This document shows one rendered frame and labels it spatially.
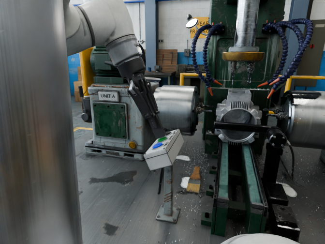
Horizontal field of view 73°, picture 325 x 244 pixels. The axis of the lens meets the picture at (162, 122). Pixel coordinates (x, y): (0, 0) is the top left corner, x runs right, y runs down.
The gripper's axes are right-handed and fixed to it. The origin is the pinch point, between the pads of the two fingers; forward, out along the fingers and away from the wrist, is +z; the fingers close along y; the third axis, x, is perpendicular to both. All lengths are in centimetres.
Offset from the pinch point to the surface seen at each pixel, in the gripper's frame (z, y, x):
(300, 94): 15, 43, -47
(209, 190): 32.9, 14.9, -3.4
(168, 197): 22.9, -1.3, 5.6
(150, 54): -89, 517, 159
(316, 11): -22, 559, -229
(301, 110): 20, 37, -44
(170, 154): 7.2, -6.6, -3.5
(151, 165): 8.3, -8.5, 2.4
